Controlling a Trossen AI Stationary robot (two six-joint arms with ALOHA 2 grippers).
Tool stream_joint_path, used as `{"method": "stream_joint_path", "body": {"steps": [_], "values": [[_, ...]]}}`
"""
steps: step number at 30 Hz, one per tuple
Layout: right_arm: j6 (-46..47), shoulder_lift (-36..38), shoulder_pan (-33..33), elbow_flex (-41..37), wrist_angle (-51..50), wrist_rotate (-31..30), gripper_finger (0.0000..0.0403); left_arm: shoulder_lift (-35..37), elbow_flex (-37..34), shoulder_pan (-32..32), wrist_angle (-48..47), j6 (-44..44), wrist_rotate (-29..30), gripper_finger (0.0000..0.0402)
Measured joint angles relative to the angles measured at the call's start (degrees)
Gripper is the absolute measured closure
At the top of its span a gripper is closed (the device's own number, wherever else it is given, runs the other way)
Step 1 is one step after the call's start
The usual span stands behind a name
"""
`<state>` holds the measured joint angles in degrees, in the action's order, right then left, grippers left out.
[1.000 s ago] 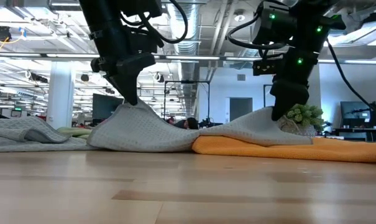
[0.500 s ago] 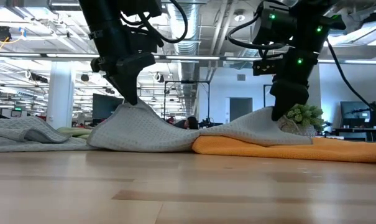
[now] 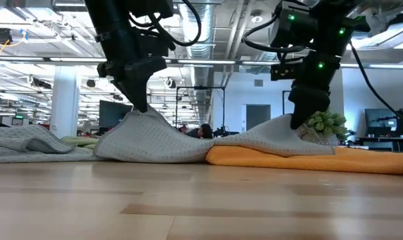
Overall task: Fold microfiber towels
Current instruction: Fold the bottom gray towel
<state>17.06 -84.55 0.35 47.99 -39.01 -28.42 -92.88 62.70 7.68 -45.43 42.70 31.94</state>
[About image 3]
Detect orange microfiber towel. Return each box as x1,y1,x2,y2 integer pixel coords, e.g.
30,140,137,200
205,145,403,176

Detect green succulent in white pot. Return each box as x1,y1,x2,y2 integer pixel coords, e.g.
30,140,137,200
300,111,348,147

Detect black metal frame stand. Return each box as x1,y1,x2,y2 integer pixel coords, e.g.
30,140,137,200
175,85,226,137
282,89,297,116

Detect silver ventilation duct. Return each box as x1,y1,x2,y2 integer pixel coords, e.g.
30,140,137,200
178,2,218,87

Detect black background desk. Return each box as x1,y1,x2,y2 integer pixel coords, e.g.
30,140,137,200
358,136,403,147

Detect long light bar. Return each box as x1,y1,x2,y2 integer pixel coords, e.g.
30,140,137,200
0,55,403,70

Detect grey door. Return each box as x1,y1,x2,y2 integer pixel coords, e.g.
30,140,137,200
246,104,272,131

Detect person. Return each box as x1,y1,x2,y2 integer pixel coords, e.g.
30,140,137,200
187,123,214,139

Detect white building column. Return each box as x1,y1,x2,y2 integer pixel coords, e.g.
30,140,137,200
50,65,81,139

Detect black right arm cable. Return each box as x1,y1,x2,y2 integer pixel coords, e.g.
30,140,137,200
242,13,403,134

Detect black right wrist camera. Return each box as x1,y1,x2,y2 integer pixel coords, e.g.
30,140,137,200
270,62,304,81

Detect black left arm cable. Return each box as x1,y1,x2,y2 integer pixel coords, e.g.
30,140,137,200
127,0,202,47

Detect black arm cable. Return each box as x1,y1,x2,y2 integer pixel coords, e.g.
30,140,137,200
127,0,202,47
242,13,403,134

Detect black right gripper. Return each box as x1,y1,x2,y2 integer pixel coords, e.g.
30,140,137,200
287,52,342,131

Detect black computer monitor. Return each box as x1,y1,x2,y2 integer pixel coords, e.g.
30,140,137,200
99,99,135,129
364,108,398,137

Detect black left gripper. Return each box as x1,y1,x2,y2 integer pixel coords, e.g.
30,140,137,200
97,26,171,113

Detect black ceiling device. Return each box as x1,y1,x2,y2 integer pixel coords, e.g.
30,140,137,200
0,28,13,45

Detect green microfiber towel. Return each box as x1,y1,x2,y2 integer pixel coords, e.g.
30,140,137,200
61,135,101,150

